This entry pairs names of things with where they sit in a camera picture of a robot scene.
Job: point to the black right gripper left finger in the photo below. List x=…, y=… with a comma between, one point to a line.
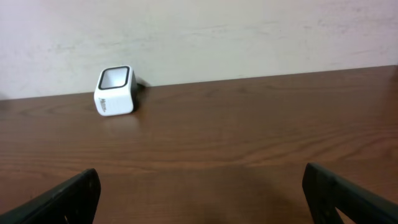
x=73, y=201

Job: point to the white barcode scanner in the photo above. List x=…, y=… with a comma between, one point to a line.
x=116, y=91

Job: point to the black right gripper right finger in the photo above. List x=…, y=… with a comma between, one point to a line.
x=327, y=193

